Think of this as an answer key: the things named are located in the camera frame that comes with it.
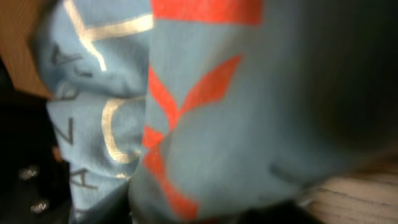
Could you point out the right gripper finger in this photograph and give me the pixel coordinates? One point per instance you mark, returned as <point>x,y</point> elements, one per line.
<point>288,212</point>

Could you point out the light blue printed t-shirt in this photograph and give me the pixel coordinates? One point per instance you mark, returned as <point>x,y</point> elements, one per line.
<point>193,111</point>

